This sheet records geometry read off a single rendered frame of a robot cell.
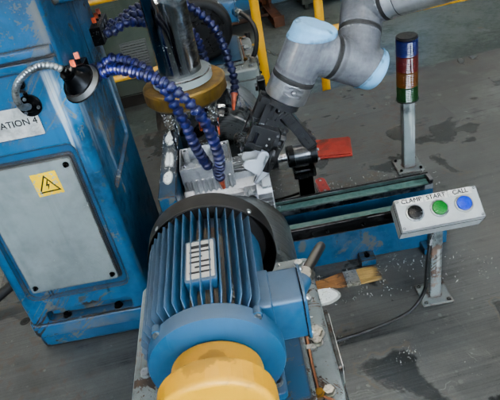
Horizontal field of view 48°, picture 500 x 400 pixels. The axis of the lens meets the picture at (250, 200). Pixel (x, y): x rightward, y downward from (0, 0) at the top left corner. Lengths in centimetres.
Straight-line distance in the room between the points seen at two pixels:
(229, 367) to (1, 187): 75
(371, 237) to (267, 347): 83
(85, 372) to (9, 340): 27
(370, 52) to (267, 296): 66
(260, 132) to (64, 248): 49
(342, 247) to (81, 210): 64
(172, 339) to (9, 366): 92
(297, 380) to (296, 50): 64
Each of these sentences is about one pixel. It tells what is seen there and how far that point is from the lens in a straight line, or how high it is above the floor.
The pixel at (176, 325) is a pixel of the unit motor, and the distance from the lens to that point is 62.
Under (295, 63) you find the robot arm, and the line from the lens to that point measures 113.
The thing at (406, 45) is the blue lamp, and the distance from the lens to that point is 159.
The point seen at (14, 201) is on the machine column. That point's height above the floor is 122.
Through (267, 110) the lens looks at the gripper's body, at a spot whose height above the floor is 126.
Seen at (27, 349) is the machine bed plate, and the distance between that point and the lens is 152.
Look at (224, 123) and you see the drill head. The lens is 151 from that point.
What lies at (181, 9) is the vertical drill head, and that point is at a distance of 115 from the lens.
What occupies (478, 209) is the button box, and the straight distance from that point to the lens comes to 121.
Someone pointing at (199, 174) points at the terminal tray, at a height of 113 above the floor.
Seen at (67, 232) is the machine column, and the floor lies 113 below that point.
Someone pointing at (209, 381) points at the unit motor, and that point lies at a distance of 56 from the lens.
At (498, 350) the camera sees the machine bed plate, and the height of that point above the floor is 80.
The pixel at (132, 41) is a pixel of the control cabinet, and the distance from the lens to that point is 441.
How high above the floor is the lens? 178
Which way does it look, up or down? 35 degrees down
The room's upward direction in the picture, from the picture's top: 12 degrees counter-clockwise
